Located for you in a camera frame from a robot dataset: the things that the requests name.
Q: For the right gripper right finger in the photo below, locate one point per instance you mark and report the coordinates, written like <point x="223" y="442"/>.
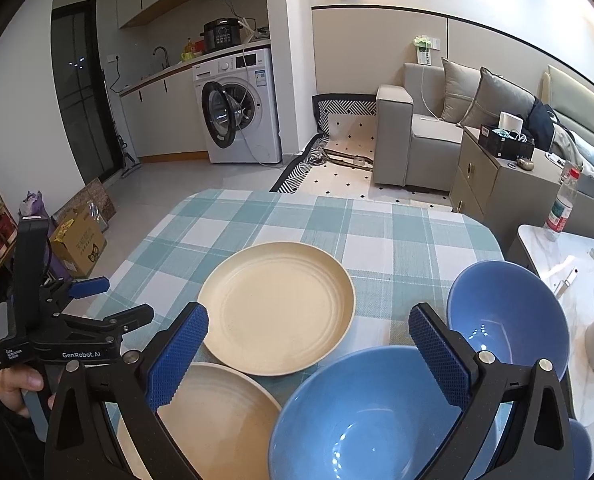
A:
<point x="536" y="441"/>

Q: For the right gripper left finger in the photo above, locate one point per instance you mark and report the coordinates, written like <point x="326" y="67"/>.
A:
<point x="81" y="441"/>

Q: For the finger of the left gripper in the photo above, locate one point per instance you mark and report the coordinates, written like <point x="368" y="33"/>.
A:
<point x="87" y="288"/>
<point x="108" y="331"/>

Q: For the cream plate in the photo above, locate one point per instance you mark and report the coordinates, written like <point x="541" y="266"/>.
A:
<point x="222" y="421"/>
<point x="277" y="308"/>

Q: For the white kitchen counter cabinet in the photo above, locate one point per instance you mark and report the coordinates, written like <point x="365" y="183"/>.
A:
<point x="163" y="118"/>

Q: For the black kitchen faucet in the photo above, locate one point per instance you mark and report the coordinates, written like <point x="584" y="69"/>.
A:
<point x="163" y="56"/>

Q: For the person's left hand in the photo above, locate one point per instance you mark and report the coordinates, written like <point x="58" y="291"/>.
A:
<point x="13" y="382"/>

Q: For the cardboard box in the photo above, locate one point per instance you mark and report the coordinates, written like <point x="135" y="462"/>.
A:
<point x="78" y="242"/>

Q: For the small blue bowl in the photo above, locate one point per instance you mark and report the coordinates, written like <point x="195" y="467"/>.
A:
<point x="582" y="449"/>

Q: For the purple bag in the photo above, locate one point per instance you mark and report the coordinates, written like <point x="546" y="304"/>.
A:
<point x="32" y="205"/>

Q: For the far blue bowl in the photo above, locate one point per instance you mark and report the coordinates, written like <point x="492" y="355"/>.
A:
<point x="504" y="308"/>

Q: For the large blue bowl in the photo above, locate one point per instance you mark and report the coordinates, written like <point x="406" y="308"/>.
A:
<point x="374" y="414"/>

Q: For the clear water bottle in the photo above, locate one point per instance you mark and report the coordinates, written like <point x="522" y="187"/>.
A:
<point x="564" y="202"/>

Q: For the teal checked tablecloth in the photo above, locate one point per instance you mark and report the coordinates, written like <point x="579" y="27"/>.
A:
<point x="396" y="255"/>

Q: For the white washing machine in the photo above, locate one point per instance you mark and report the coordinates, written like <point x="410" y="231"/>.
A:
<point x="237" y="106"/>

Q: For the grey side cabinet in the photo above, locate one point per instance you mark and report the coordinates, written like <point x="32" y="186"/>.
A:
<point x="498" y="193"/>

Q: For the yellow oil bottle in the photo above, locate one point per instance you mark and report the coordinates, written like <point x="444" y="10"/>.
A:
<point x="188" y="52"/>

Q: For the dark glass door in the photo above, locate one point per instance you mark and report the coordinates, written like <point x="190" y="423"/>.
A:
<point x="81" y="90"/>

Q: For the black pressure cooker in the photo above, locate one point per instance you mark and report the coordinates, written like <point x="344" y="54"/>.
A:
<point x="222" y="34"/>

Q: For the black box on cabinet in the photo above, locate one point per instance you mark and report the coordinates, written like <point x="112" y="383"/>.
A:
<point x="506" y="139"/>

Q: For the grey sofa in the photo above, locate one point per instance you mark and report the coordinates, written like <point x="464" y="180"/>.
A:
<point x="415" y="148"/>

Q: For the dark grey cushion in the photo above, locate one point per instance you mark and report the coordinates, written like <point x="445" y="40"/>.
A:
<point x="493" y="96"/>

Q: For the light grey cushion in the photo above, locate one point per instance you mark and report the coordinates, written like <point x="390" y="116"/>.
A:
<point x="461" y="85"/>

